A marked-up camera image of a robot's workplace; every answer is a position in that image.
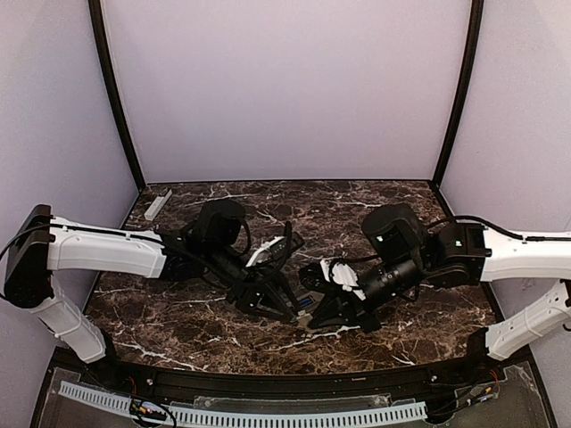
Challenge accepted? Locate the grey remote control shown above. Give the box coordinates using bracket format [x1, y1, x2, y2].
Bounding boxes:
[298, 292, 325, 314]

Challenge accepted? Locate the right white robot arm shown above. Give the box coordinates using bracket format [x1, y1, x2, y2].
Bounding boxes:
[299, 203, 570, 363]

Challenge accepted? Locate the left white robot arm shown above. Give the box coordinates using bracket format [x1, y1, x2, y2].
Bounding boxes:
[1, 199, 303, 365]

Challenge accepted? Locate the small white bar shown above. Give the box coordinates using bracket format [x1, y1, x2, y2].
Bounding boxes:
[144, 188, 172, 221]

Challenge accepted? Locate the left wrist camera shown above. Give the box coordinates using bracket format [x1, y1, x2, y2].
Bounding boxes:
[245, 221, 305, 270]

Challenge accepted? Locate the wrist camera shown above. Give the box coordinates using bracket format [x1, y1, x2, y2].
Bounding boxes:
[245, 221, 305, 270]
[298, 258, 365, 300]

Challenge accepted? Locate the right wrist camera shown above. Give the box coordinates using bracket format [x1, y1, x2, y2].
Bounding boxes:
[298, 258, 365, 300]

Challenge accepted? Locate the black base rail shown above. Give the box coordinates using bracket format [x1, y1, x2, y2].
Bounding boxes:
[48, 347, 505, 407]

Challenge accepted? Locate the right grey cable duct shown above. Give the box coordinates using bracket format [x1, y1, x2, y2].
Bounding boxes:
[169, 400, 428, 425]

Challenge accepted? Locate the grey cable duct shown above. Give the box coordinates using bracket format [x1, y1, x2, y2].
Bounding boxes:
[58, 381, 130, 417]
[169, 400, 428, 425]

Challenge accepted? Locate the left grey cable duct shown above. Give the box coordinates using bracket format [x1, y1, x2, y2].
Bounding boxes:
[58, 381, 130, 417]

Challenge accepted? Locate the right black frame post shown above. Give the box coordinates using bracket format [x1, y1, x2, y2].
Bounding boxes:
[431, 0, 484, 192]

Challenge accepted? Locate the black frame post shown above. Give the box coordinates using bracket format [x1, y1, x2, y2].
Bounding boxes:
[431, 0, 484, 192]
[87, 0, 146, 193]

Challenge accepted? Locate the left black frame post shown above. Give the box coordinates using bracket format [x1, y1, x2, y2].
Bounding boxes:
[87, 0, 146, 193]

